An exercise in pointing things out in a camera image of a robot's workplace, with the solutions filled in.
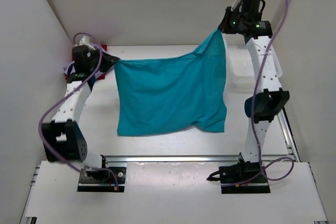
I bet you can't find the purple cable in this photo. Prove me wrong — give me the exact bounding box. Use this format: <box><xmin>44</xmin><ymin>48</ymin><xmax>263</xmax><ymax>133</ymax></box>
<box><xmin>245</xmin><ymin>0</ymin><xmax>295</xmax><ymax>187</ymax></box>
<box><xmin>38</xmin><ymin>33</ymin><xmax>119</xmax><ymax>187</ymax></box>

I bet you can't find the white plastic basket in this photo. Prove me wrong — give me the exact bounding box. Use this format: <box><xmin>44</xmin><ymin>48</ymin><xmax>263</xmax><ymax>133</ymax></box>
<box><xmin>225</xmin><ymin>37</ymin><xmax>283</xmax><ymax>87</ymax></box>

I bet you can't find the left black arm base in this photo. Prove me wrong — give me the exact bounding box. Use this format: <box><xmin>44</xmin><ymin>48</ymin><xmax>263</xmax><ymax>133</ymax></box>
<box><xmin>77</xmin><ymin>163</ymin><xmax>127</xmax><ymax>193</ymax></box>

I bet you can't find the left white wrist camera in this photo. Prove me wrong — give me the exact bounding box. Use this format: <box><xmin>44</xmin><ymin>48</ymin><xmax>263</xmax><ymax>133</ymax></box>
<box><xmin>76</xmin><ymin>35</ymin><xmax>95</xmax><ymax>50</ymax></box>

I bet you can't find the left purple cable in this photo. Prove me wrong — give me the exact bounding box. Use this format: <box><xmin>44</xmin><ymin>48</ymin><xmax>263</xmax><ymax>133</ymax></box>
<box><xmin>38</xmin><ymin>33</ymin><xmax>119</xmax><ymax>187</ymax></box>

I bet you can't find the teal t shirt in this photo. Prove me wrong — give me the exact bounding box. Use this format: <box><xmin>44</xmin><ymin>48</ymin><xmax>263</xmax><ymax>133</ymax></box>
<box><xmin>114</xmin><ymin>30</ymin><xmax>227</xmax><ymax>136</ymax></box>

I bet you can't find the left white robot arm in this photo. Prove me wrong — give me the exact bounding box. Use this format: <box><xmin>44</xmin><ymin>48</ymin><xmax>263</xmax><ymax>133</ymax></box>
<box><xmin>40</xmin><ymin>45</ymin><xmax>119</xmax><ymax>182</ymax></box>

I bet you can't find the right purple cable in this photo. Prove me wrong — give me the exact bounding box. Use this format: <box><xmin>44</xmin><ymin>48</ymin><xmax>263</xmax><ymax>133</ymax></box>
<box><xmin>245</xmin><ymin>0</ymin><xmax>295</xmax><ymax>187</ymax></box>

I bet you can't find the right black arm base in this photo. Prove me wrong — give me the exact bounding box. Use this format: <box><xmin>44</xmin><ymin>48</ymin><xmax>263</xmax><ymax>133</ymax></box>
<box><xmin>206</xmin><ymin>156</ymin><xmax>270</xmax><ymax>194</ymax></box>

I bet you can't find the purple t shirt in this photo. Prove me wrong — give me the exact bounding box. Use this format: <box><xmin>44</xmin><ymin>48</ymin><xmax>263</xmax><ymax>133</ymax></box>
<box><xmin>64</xmin><ymin>44</ymin><xmax>108</xmax><ymax>80</ymax></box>

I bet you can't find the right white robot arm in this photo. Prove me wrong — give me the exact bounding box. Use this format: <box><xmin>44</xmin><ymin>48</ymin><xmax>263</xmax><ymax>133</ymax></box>
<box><xmin>218</xmin><ymin>0</ymin><xmax>289</xmax><ymax>163</ymax></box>

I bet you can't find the red t shirt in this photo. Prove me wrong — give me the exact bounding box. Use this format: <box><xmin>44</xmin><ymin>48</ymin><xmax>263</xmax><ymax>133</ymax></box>
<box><xmin>64</xmin><ymin>44</ymin><xmax>113</xmax><ymax>80</ymax></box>

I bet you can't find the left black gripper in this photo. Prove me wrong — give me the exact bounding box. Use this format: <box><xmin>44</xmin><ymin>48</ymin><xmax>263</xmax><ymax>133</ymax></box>
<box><xmin>88</xmin><ymin>46</ymin><xmax>119</xmax><ymax>73</ymax></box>

